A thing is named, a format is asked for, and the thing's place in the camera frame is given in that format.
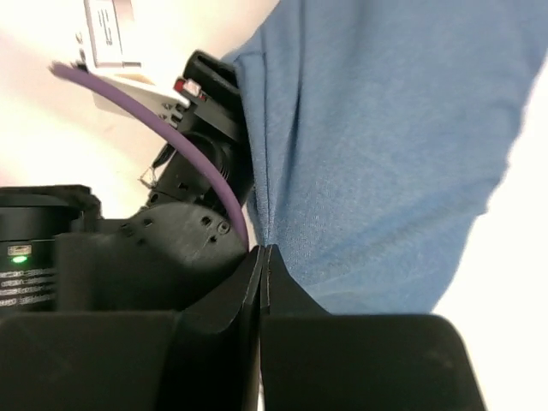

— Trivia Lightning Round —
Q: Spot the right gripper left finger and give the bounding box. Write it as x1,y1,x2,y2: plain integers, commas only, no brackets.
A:
1,247,262,410

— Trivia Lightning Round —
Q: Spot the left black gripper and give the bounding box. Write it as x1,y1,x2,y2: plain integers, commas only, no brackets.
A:
55,63,253,311

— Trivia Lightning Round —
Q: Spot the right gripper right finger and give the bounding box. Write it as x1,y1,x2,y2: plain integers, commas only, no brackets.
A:
260,245,485,411

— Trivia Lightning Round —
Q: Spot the blue pillowcase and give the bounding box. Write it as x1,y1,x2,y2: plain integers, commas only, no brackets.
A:
231,1,547,313

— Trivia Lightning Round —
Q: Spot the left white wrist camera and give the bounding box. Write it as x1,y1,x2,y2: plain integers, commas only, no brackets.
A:
76,0,190,123

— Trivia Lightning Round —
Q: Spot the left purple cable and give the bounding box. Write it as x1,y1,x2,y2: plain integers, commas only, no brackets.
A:
50,61,249,252

